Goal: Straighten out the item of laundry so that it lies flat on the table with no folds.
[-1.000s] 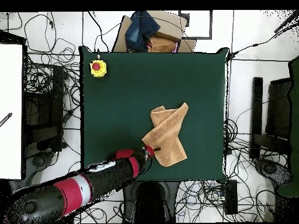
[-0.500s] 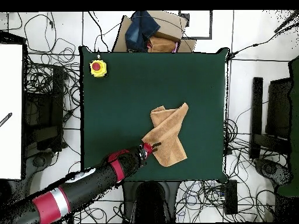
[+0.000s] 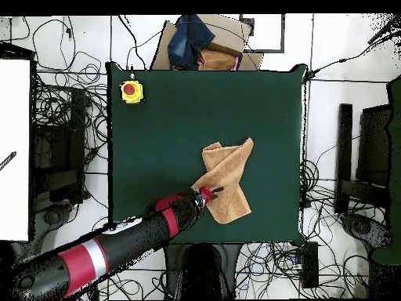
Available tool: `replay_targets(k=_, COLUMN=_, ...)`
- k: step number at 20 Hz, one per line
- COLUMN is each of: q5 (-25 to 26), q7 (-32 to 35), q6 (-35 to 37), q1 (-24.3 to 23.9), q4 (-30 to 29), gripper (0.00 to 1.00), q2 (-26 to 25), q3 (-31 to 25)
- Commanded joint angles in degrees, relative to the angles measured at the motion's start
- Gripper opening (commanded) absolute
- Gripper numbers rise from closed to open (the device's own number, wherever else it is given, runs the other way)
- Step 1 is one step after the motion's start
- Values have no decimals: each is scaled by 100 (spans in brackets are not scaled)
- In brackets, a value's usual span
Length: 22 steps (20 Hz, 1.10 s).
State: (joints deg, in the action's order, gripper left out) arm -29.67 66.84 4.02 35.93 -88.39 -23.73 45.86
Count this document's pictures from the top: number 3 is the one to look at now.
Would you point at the black equipment rack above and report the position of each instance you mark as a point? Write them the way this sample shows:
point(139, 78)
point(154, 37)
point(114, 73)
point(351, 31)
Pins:
point(76, 125)
point(372, 141)

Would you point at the tan terry towel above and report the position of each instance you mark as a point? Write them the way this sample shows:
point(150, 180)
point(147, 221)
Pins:
point(225, 175)

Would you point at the yellow emergency stop button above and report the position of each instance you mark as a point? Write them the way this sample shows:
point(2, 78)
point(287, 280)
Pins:
point(131, 94)

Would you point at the black tripod rod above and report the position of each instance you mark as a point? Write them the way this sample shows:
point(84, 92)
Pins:
point(383, 29)

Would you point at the brown cardboard box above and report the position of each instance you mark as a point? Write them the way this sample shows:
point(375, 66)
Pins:
point(225, 31)

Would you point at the black flat bar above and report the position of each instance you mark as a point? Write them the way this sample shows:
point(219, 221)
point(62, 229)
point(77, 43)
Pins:
point(344, 156)

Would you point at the black rectangular frame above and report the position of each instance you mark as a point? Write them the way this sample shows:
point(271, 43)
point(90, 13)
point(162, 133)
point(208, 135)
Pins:
point(266, 51)

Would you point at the black stand base foot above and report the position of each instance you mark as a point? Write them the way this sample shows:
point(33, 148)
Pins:
point(360, 227)
point(53, 216)

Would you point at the black power box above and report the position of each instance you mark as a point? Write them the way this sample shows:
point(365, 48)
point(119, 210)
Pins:
point(310, 266)

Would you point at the dark green table cloth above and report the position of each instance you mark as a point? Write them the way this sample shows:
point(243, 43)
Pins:
point(156, 141)

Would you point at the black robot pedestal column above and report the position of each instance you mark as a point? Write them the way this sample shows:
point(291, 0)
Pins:
point(203, 269)

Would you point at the white flat panel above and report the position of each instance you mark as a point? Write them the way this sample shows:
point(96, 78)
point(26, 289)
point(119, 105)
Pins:
point(14, 141)

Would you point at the striped black rod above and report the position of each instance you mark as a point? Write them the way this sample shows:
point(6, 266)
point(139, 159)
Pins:
point(9, 158)

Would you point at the orange folded cloth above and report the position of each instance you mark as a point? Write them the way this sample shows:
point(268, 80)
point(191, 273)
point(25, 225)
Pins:
point(216, 61)

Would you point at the blue denim jeans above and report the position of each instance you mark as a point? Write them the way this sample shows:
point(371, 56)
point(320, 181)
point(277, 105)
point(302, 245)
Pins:
point(188, 40)

